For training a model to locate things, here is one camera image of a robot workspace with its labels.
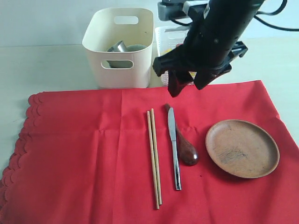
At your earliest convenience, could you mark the brown wooden plate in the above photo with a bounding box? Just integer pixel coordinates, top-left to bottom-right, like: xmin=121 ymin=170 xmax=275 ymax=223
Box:
xmin=205 ymin=119 xmax=280 ymax=179

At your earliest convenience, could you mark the cream plastic bin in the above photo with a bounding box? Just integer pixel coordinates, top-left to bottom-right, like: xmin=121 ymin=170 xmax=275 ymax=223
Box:
xmin=82 ymin=8 xmax=154 ymax=89

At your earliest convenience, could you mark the stainless steel cup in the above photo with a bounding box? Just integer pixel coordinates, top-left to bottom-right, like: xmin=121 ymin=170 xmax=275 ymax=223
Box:
xmin=107 ymin=41 xmax=128 ymax=52

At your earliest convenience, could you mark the yellow lemon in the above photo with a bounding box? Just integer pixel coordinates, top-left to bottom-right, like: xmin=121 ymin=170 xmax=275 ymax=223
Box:
xmin=163 ymin=49 xmax=173 ymax=54

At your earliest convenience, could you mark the silver table knife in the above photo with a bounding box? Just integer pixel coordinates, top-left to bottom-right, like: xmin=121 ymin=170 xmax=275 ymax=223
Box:
xmin=168 ymin=107 xmax=182 ymax=190

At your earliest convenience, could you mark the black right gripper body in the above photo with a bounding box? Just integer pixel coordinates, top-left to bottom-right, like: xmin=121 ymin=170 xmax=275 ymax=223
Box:
xmin=153 ymin=0 xmax=257 ymax=77

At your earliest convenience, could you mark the white ceramic bowl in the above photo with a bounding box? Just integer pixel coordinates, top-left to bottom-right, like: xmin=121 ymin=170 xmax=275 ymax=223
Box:
xmin=104 ymin=44 xmax=147 ymax=69

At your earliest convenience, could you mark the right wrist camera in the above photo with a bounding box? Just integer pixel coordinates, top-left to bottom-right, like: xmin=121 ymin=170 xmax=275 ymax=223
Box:
xmin=157 ymin=0 xmax=209 ymax=21

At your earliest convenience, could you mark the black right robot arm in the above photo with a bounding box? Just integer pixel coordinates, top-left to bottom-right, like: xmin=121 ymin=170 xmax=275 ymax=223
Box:
xmin=153 ymin=0 xmax=263 ymax=97

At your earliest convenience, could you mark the red scalloped tablecloth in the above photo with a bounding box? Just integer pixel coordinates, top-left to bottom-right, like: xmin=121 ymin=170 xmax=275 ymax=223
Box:
xmin=0 ymin=81 xmax=299 ymax=224

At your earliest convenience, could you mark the white perforated plastic basket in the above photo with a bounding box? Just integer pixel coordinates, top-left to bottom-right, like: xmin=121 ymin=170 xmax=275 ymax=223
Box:
xmin=154 ymin=26 xmax=197 ymax=86

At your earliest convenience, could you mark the left wooden chopstick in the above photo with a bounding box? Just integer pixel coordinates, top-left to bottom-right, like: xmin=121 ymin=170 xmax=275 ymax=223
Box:
xmin=147 ymin=111 xmax=160 ymax=210

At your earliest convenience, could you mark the dark wooden spoon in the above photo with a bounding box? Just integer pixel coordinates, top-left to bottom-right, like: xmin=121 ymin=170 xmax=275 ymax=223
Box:
xmin=164 ymin=104 xmax=199 ymax=166

